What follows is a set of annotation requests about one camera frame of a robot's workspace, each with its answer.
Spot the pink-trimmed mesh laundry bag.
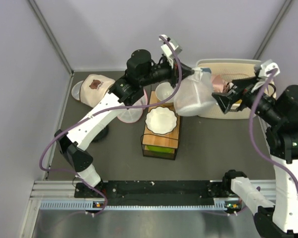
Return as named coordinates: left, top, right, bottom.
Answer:
left=117, top=89, right=148, bottom=123

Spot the black wire wooden rack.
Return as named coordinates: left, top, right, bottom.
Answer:
left=141, top=90, right=181, bottom=160

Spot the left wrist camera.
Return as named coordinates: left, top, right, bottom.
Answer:
left=159, top=34, right=182, bottom=59

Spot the cream plastic laundry basket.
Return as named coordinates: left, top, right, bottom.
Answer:
left=195, top=58, right=277, bottom=120

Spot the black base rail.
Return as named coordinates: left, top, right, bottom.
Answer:
left=74, top=180, right=225, bottom=199

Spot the white mesh laundry bag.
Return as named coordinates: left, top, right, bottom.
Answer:
left=173, top=67, right=216, bottom=117

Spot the pink garment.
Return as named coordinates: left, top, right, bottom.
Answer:
left=211, top=75, right=233, bottom=93

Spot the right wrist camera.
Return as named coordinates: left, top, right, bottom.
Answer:
left=254, top=59, right=280, bottom=78

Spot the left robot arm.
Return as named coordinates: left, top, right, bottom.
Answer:
left=55, top=49, right=194, bottom=197

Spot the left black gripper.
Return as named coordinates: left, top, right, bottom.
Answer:
left=139, top=57, right=194, bottom=88

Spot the white scalloped plate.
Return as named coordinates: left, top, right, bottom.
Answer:
left=145, top=107, right=178, bottom=135

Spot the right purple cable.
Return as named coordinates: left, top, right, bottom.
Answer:
left=248, top=69, right=298, bottom=211

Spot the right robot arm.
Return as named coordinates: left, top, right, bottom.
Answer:
left=212, top=77, right=298, bottom=238

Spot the white round bowl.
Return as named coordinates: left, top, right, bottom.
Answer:
left=155, top=82, right=174, bottom=102

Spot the black round lid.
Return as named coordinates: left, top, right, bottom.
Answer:
left=92, top=126, right=109, bottom=143

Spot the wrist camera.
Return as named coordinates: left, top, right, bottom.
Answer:
left=159, top=34, right=182, bottom=59
left=254, top=59, right=280, bottom=78

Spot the slotted cable duct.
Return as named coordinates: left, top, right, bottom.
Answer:
left=39, top=198, right=241, bottom=211

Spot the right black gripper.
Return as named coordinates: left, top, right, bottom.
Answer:
left=211, top=74, right=283, bottom=124

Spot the beige bear cap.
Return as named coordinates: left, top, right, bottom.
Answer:
left=71, top=74, right=115, bottom=108

